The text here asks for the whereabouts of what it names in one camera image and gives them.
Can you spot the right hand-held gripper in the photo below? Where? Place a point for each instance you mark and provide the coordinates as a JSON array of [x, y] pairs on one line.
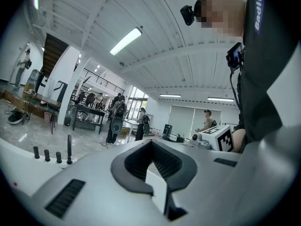
[[225, 138]]

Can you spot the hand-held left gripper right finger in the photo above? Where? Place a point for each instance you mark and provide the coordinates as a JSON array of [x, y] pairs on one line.
[[207, 173]]

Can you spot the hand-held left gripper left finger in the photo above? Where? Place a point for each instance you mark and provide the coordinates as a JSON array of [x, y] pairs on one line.
[[94, 173]]

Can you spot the person's right forearm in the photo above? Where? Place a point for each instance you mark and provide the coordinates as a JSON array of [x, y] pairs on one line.
[[238, 140]]

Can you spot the black cylindrical peg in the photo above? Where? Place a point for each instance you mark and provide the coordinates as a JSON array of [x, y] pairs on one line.
[[47, 155], [58, 157], [36, 152]]

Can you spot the black trash bin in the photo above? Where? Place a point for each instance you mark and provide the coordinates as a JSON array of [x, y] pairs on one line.
[[67, 121]]

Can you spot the black speaker cabinet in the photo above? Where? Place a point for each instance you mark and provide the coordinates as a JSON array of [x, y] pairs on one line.
[[167, 129]]

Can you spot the white table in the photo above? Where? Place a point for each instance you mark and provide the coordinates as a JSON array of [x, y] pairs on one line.
[[130, 122]]

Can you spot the black shelf table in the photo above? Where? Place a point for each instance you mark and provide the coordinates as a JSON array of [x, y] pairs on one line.
[[90, 108]]

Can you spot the person's black shirt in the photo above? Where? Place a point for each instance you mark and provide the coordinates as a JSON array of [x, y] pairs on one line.
[[265, 79]]

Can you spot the pink waste basket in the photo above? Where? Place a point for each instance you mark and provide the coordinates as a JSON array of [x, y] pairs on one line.
[[47, 117]]

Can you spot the black office chair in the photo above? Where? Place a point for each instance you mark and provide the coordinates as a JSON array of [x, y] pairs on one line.
[[90, 99]]

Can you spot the black chest-mounted device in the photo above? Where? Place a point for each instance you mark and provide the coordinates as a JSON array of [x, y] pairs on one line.
[[235, 54]]

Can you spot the wooden table with black legs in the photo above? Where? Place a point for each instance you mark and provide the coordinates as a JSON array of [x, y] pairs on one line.
[[44, 99]]

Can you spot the black mezzanine railing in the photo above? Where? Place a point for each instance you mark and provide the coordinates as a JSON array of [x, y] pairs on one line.
[[103, 82]]

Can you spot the black and white shell pack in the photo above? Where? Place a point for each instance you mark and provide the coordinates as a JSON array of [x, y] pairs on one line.
[[15, 119]]

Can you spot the white printed appliance box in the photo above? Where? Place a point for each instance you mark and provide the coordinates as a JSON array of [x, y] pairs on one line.
[[42, 85]]

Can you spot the cardboard box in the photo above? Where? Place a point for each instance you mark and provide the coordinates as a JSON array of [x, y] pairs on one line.
[[28, 87]]

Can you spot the wooden platform steps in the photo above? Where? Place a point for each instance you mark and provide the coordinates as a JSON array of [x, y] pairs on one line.
[[14, 99]]

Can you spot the grey water dispenser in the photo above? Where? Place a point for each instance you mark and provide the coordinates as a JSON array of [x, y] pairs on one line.
[[34, 79]]

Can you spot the ceiling smoke detector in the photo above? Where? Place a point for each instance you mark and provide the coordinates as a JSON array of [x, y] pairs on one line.
[[121, 63]]

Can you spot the dark wooden staircase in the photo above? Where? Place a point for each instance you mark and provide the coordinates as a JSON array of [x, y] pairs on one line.
[[54, 53]]

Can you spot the person's head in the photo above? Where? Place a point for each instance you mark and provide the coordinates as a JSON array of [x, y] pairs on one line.
[[223, 10]]

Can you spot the low wall cabinet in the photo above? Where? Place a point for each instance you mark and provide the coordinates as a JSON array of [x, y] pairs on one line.
[[179, 139]]

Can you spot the glass window wall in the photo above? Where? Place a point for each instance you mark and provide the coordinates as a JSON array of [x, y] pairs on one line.
[[137, 100]]

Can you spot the black head-worn camera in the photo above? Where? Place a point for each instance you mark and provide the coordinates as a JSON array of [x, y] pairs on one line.
[[187, 15]]

